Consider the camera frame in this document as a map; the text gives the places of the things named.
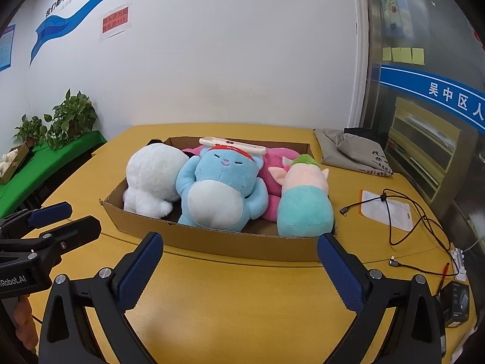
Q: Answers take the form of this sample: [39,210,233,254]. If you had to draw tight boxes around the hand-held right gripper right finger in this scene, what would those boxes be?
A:
[316,232,446,364]

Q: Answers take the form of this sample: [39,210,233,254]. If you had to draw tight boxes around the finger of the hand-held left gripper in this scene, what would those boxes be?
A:
[33,215,102,278]
[0,202,73,233]

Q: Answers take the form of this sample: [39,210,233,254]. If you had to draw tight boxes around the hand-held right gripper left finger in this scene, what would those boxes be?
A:
[40,231,164,364]

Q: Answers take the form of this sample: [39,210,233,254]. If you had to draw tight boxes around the pink and teal plush toy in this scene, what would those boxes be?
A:
[268,153,335,237]

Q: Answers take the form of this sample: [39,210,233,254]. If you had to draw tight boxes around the white plush toy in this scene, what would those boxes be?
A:
[122,140,187,219]

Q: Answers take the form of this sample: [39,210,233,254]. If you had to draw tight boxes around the blue plush bear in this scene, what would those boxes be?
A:
[175,145,269,233]

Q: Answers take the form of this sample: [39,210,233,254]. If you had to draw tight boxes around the pink plush bear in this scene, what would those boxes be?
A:
[182,146,303,222]

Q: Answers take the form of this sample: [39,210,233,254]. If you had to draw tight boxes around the white handheld device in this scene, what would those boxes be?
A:
[199,136,267,155]

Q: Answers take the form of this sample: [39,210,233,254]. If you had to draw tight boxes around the person's left hand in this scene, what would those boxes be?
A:
[14,295,38,346]

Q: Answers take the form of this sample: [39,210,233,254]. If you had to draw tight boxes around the green table cloth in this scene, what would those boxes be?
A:
[0,131,108,217]

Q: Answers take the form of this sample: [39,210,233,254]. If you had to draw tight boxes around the cardboard tissue box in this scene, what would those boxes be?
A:
[0,145,34,183]

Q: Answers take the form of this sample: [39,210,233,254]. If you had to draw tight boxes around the white and orange packet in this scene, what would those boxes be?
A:
[360,189,414,232]

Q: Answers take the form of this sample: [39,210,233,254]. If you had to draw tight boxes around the small potted green plant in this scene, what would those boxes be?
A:
[13,114,49,149]

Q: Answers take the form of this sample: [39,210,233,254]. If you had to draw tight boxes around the large potted green plant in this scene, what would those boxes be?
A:
[45,89,98,151]

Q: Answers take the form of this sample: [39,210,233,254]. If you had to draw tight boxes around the grey cloth bag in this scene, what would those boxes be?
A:
[314,127,394,177]

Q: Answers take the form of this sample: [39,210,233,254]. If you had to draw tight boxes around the white power strip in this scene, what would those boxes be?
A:
[452,248,467,278]

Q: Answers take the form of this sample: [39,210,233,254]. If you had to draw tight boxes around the small black box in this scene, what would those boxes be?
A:
[440,281,471,329]

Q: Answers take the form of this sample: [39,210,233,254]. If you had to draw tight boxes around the shelf behind glass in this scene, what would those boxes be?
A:
[387,96,463,206]

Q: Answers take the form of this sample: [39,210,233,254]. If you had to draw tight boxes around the blue glass banner strip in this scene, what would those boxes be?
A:
[380,64,485,134]

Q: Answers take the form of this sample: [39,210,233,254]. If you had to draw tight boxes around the black usb cable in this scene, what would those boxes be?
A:
[390,258,460,276]
[340,188,453,247]

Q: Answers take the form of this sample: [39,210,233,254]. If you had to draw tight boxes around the blue wall poster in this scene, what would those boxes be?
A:
[0,24,16,71]

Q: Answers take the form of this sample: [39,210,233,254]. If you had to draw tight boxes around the red and white wall notice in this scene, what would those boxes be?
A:
[99,5,133,41]

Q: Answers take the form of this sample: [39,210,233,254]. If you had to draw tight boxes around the blue wall stripe decal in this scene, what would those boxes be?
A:
[30,0,342,67]

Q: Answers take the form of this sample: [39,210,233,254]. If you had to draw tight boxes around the metal door frame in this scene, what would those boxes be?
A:
[355,0,384,138]

